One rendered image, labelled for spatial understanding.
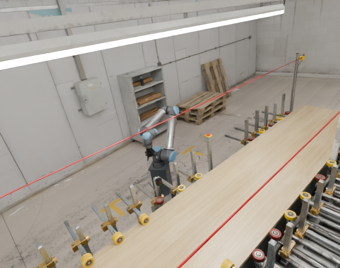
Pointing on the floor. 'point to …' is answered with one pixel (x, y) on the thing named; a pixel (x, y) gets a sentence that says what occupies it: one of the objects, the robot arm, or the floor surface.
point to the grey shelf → (138, 91)
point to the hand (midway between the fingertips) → (152, 161)
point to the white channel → (49, 25)
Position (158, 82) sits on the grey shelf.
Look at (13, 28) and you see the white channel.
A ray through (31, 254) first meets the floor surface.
